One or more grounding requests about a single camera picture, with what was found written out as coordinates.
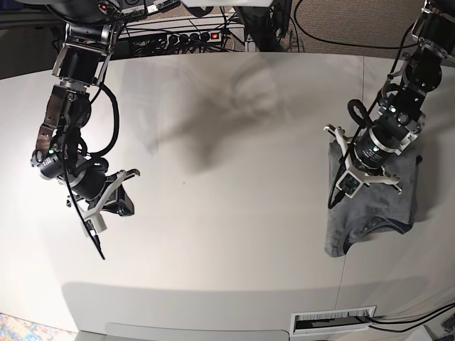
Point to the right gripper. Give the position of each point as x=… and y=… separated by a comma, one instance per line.
x=91, y=183

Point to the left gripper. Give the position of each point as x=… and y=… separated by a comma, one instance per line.
x=372, y=149

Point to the grey T-shirt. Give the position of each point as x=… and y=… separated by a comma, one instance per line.
x=376, y=209

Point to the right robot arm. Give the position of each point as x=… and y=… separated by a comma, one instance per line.
x=92, y=30

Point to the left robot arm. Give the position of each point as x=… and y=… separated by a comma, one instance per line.
x=400, y=99

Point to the white power strip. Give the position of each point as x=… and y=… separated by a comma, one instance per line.
x=205, y=39

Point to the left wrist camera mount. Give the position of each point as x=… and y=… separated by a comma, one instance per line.
x=349, y=180

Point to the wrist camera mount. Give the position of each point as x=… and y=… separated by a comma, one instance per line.
x=93, y=221
x=349, y=180

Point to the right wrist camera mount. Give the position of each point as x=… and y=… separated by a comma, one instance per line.
x=93, y=221

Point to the table cable grommet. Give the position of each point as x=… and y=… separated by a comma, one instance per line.
x=331, y=321

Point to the white overhead camera mount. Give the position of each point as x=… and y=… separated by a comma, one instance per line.
x=216, y=3

